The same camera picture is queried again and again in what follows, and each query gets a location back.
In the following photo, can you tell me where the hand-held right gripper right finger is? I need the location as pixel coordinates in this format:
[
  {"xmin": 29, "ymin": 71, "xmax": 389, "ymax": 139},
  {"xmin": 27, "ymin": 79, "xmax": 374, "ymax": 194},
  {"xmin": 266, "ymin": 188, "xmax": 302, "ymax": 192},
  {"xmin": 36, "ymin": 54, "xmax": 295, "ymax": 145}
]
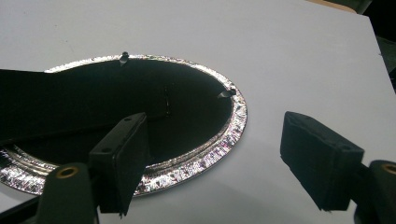
[{"xmin": 279, "ymin": 111, "xmax": 396, "ymax": 224}]

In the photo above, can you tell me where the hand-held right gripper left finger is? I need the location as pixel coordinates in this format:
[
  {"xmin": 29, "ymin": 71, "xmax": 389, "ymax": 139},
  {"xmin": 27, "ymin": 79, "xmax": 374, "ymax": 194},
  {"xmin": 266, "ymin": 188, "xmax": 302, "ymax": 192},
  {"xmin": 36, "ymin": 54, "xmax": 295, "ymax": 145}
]
[{"xmin": 36, "ymin": 112, "xmax": 151, "ymax": 224}]

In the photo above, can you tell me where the oval pearl picture frame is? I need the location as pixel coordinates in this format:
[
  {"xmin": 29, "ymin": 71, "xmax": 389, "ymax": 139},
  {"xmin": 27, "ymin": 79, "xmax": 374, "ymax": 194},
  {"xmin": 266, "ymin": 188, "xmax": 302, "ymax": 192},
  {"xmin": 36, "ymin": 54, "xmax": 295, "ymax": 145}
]
[{"xmin": 0, "ymin": 50, "xmax": 248, "ymax": 197}]

